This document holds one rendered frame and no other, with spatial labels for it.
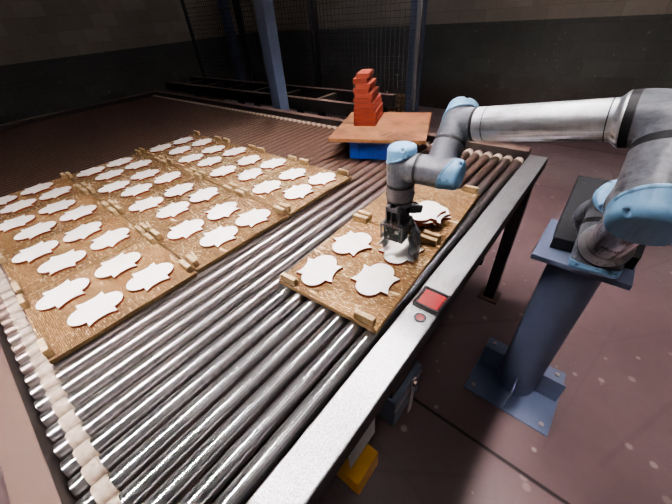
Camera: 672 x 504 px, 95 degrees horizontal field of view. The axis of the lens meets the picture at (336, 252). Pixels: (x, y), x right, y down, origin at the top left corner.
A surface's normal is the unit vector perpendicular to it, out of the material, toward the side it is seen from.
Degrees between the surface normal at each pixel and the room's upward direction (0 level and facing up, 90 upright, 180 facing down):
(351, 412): 0
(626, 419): 0
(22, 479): 0
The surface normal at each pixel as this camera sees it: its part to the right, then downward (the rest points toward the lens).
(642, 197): -0.81, -0.29
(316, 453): -0.07, -0.78
